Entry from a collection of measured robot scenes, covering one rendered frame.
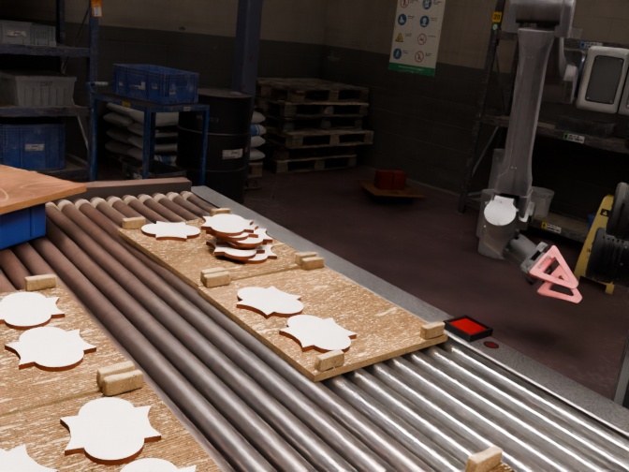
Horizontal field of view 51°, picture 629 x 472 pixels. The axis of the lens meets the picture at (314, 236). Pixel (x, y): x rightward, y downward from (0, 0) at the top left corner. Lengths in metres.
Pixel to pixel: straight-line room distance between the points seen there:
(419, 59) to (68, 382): 6.29
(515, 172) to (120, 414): 0.83
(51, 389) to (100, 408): 0.10
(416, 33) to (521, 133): 5.87
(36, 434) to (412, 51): 6.48
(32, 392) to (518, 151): 0.94
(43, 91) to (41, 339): 4.43
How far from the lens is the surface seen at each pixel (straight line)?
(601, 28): 6.19
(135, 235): 1.74
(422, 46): 7.10
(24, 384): 1.11
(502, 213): 1.27
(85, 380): 1.11
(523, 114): 1.31
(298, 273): 1.56
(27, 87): 5.49
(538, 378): 1.34
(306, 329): 1.27
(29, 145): 5.59
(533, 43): 1.29
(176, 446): 0.96
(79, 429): 0.98
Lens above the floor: 1.51
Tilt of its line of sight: 18 degrees down
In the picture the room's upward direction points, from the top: 7 degrees clockwise
